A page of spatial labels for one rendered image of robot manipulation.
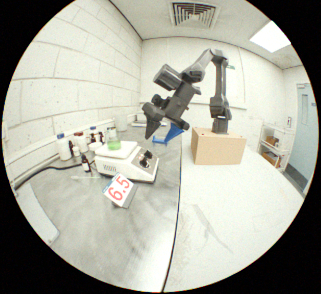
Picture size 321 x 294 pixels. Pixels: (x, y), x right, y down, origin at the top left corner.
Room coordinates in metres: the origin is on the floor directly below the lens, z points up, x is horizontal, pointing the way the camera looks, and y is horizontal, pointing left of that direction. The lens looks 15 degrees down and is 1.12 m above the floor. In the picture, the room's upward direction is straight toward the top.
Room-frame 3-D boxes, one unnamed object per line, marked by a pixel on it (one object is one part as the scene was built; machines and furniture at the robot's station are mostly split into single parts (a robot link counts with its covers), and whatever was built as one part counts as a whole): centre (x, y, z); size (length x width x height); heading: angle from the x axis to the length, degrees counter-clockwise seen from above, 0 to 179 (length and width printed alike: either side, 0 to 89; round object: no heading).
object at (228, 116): (0.40, -0.26, 1.10); 0.09 x 0.07 x 0.06; 24
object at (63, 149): (0.33, 0.49, 0.96); 0.07 x 0.07 x 0.13
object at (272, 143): (0.95, -2.16, 0.59); 0.65 x 0.48 x 0.93; 169
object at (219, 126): (0.40, -0.26, 1.04); 0.07 x 0.07 x 0.06; 87
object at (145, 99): (1.58, -0.58, 1.23); 1.90 x 0.06 x 0.10; 79
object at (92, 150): (0.35, 0.26, 0.94); 0.06 x 0.06 x 0.08
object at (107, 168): (0.31, 0.12, 0.94); 0.22 x 0.13 x 0.08; 84
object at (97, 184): (0.20, 0.19, 0.91); 0.06 x 0.06 x 0.02
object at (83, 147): (0.43, 0.43, 0.95); 0.06 x 0.06 x 0.11
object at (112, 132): (0.30, 0.15, 1.02); 0.06 x 0.05 x 0.08; 110
